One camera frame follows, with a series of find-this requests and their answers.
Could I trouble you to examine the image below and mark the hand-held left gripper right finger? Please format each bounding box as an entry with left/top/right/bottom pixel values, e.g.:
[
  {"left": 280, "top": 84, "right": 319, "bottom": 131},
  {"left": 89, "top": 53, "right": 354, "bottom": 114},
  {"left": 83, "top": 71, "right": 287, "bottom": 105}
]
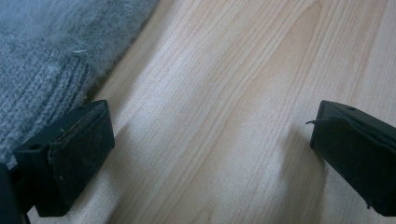
[{"left": 305, "top": 100, "right": 396, "bottom": 217}]

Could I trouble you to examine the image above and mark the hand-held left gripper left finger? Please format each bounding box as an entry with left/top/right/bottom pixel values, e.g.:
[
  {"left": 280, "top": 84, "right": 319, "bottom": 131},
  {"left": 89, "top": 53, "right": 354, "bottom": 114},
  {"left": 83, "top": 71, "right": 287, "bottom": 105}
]
[{"left": 13, "top": 99, "right": 116, "bottom": 217}]

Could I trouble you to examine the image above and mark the grey knitted mitten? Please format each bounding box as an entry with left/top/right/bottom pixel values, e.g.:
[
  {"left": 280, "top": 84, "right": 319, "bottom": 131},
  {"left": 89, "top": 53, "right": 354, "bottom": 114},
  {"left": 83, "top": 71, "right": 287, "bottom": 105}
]
[{"left": 0, "top": 0, "right": 160, "bottom": 171}]

